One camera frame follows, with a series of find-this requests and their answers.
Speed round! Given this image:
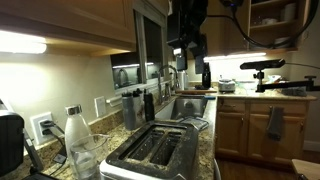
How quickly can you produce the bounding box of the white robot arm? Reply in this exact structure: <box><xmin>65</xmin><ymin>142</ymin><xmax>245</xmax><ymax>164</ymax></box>
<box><xmin>167</xmin><ymin>0</ymin><xmax>208</xmax><ymax>74</ymax></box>

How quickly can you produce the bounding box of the white printed water bottle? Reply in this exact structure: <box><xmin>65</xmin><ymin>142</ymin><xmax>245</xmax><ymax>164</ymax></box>
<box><xmin>133</xmin><ymin>89</ymin><xmax>144</xmax><ymax>127</ymax></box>

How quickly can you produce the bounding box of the grey squeeze water bottle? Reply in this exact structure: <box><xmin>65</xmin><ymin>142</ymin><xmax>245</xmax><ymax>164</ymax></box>
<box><xmin>122</xmin><ymin>92</ymin><xmax>136</xmax><ymax>130</ymax></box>

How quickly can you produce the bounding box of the white wall light switch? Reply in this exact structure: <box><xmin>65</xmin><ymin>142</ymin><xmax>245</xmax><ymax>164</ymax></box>
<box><xmin>94</xmin><ymin>96</ymin><xmax>106</xmax><ymax>117</ymax></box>

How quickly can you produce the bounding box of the chrome kitchen faucet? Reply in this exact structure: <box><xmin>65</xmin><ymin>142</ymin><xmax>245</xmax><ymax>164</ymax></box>
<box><xmin>158</xmin><ymin>64</ymin><xmax>180</xmax><ymax>104</ymax></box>

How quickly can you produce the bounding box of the dark hanging dish towel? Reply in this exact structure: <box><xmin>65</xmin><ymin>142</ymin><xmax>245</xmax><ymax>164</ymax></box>
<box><xmin>266</xmin><ymin>106</ymin><xmax>283</xmax><ymax>141</ymax></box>

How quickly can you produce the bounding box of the black coffee maker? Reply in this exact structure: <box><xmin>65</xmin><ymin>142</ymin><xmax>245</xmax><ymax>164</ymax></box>
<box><xmin>0</xmin><ymin>98</ymin><xmax>58</xmax><ymax>180</ymax></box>

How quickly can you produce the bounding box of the stainless steel two-slot toaster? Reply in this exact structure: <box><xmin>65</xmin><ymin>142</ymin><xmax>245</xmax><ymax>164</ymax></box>
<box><xmin>100</xmin><ymin>122</ymin><xmax>198</xmax><ymax>180</ymax></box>

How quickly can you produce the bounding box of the black camera on stand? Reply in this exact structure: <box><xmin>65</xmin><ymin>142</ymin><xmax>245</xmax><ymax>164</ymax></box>
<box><xmin>240</xmin><ymin>59</ymin><xmax>320</xmax><ymax>92</ymax></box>

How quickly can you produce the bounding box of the clear glass measuring cup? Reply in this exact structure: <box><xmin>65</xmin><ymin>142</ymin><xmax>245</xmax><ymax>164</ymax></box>
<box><xmin>71</xmin><ymin>134</ymin><xmax>108</xmax><ymax>180</ymax></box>

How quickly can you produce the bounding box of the clear bottle with metal cap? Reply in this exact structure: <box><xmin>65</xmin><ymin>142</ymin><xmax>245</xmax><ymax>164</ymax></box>
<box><xmin>65</xmin><ymin>104</ymin><xmax>91</xmax><ymax>166</ymax></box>

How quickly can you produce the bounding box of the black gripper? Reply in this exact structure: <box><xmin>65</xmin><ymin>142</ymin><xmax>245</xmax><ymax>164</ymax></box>
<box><xmin>167</xmin><ymin>36</ymin><xmax>207</xmax><ymax>71</ymax></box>

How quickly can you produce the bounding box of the wooden base cabinet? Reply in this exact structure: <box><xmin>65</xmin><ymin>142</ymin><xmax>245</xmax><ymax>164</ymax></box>
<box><xmin>216</xmin><ymin>98</ymin><xmax>309</xmax><ymax>166</ymax></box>

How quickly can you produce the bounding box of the stainless steel sink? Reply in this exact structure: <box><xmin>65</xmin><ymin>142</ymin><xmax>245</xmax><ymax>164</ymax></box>
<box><xmin>155</xmin><ymin>97</ymin><xmax>207</xmax><ymax>120</ymax></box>

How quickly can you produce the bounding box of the black power cable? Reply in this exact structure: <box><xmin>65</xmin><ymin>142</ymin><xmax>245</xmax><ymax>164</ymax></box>
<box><xmin>39</xmin><ymin>119</ymin><xmax>68</xmax><ymax>177</ymax></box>

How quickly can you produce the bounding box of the white wall power outlet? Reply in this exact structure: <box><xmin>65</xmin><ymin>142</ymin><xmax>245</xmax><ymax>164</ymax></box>
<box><xmin>30</xmin><ymin>112</ymin><xmax>52</xmax><ymax>145</ymax></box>

